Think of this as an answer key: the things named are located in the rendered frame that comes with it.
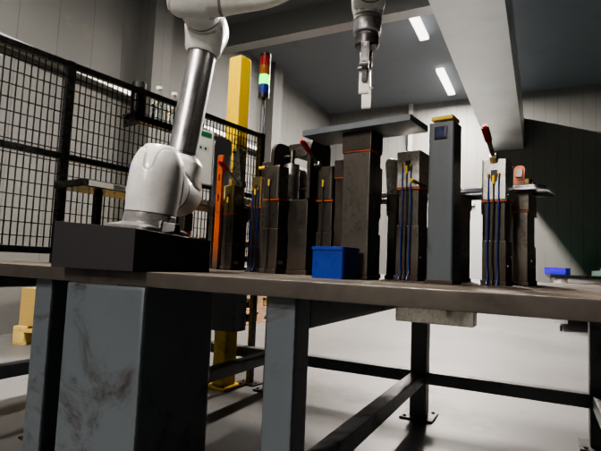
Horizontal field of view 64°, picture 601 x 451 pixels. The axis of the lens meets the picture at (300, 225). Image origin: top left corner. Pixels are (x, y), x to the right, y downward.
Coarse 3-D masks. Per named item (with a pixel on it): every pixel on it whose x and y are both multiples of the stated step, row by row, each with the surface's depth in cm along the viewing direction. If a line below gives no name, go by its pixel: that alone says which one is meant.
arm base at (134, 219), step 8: (128, 216) 139; (136, 216) 138; (144, 216) 138; (152, 216) 139; (160, 216) 140; (168, 216) 142; (112, 224) 142; (120, 224) 140; (128, 224) 138; (136, 224) 136; (144, 224) 136; (152, 224) 138; (160, 224) 139; (168, 224) 138; (176, 224) 140; (160, 232) 139; (168, 232) 138; (176, 232) 138; (184, 232) 146
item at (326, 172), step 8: (328, 168) 165; (320, 176) 167; (328, 176) 165; (320, 184) 167; (328, 184) 165; (320, 192) 167; (328, 192) 165; (320, 200) 167; (328, 200) 165; (320, 208) 167; (328, 208) 165; (320, 216) 167; (328, 216) 165; (320, 224) 167; (328, 224) 165; (320, 232) 164; (328, 232) 164; (320, 240) 164; (328, 240) 164
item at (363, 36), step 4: (360, 32) 149; (364, 32) 148; (368, 32) 148; (372, 32) 148; (356, 36) 150; (360, 36) 148; (364, 36) 148; (368, 36) 148; (372, 36) 148; (376, 36) 149; (356, 40) 150; (360, 40) 148; (364, 40) 148; (368, 40) 148; (372, 40) 148; (376, 40) 149; (356, 44) 150; (360, 44) 149; (372, 44) 149; (376, 44) 149; (356, 48) 152; (360, 48) 152; (372, 48) 152; (376, 48) 152
